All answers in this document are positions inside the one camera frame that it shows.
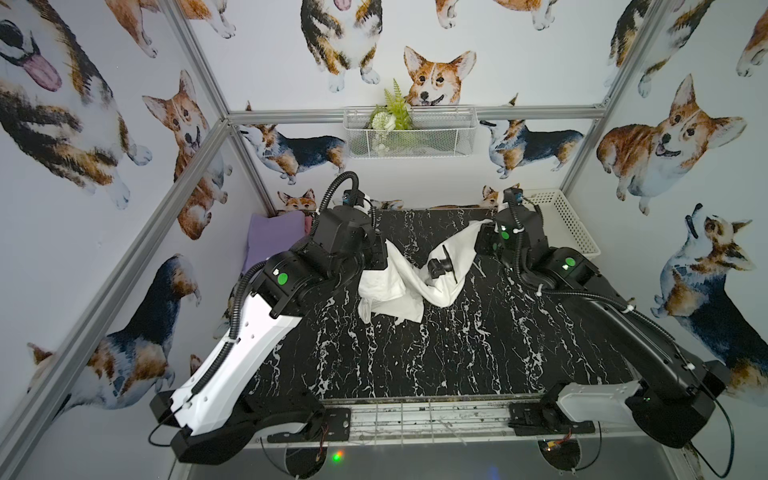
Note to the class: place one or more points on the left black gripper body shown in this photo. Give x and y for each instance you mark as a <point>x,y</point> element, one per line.
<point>377,251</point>

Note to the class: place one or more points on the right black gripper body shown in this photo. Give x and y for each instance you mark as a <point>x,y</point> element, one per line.
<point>488,241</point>

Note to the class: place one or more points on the white printed t-shirt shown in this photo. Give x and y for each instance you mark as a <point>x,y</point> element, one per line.
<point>401,289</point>

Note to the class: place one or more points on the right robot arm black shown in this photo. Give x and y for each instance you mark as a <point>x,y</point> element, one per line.
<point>675,392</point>

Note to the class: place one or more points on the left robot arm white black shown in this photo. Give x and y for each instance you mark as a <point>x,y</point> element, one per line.
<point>214,414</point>

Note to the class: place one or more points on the white plastic basket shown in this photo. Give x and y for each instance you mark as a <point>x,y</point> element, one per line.
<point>561,223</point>

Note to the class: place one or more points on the folded purple t-shirt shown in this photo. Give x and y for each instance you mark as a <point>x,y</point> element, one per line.
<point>269,236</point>

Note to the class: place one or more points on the artificial green fern plant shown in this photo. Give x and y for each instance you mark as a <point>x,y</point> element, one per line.
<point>389,121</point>

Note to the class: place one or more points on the white wire wall basket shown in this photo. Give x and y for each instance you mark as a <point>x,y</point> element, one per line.
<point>437,132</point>

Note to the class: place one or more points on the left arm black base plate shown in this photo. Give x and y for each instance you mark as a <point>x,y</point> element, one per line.
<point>333,425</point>

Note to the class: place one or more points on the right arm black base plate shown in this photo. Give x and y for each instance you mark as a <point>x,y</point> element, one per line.
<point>537,419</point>

